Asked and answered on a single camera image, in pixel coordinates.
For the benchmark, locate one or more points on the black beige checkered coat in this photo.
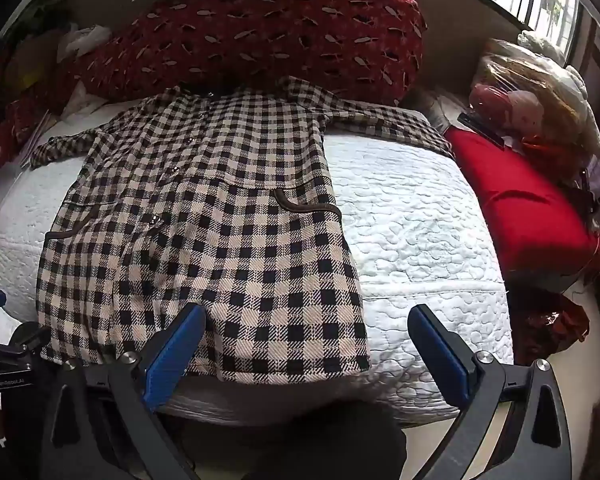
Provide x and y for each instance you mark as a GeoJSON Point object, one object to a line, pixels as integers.
{"type": "Point", "coordinates": [220, 220]}

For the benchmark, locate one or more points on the clear plastic bag of toys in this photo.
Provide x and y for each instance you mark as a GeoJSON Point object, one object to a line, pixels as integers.
{"type": "Point", "coordinates": [510, 95]}

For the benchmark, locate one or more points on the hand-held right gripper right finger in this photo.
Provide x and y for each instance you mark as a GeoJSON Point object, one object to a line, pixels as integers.
{"type": "Point", "coordinates": [440, 355]}

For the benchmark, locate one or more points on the crumpled red bag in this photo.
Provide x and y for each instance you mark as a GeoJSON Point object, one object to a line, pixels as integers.
{"type": "Point", "coordinates": [555, 325]}

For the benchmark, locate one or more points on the red fish-print quilt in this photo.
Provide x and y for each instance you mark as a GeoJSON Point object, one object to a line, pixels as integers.
{"type": "Point", "coordinates": [260, 45]}

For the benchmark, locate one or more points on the red patterned cloth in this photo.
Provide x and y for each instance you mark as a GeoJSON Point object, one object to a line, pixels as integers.
{"type": "Point", "coordinates": [5, 135]}

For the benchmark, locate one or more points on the plain red cushion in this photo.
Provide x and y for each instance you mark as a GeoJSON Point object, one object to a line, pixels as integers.
{"type": "Point", "coordinates": [525, 210]}

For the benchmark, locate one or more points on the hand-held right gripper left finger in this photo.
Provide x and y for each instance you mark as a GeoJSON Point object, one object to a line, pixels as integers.
{"type": "Point", "coordinates": [175, 350]}

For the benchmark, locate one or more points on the flat black object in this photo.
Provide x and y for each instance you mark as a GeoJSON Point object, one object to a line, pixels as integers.
{"type": "Point", "coordinates": [480, 129]}

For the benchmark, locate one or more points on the white plastic bag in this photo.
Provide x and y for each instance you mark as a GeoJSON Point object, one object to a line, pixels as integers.
{"type": "Point", "coordinates": [82, 42]}

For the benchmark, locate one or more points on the white quilted mattress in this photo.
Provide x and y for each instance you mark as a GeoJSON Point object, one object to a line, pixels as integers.
{"type": "Point", "coordinates": [420, 240]}

